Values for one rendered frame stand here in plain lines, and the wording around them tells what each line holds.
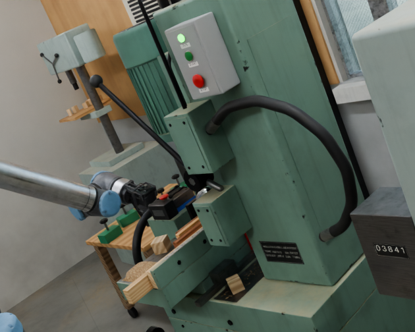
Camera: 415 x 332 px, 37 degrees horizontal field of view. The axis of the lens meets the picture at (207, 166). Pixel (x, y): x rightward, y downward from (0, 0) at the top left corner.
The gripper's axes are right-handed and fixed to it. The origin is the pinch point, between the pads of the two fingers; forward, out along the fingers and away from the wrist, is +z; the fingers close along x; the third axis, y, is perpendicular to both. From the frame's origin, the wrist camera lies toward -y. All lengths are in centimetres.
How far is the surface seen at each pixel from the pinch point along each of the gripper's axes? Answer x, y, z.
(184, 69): -26, 72, 47
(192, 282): -32, 14, 42
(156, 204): -17.1, 20.3, 15.8
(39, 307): 22, -160, -184
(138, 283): -44, 20, 37
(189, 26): -26, 82, 51
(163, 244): -25.4, 15.3, 25.7
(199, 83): -27, 70, 52
